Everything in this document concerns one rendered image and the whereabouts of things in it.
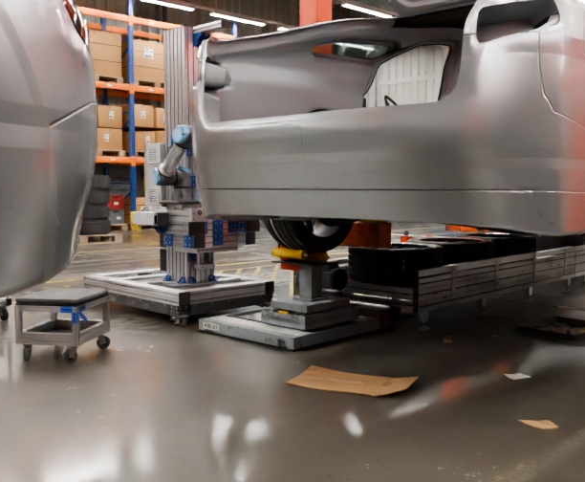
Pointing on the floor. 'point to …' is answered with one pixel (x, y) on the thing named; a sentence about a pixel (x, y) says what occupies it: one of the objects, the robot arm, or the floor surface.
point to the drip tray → (580, 329)
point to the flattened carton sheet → (317, 379)
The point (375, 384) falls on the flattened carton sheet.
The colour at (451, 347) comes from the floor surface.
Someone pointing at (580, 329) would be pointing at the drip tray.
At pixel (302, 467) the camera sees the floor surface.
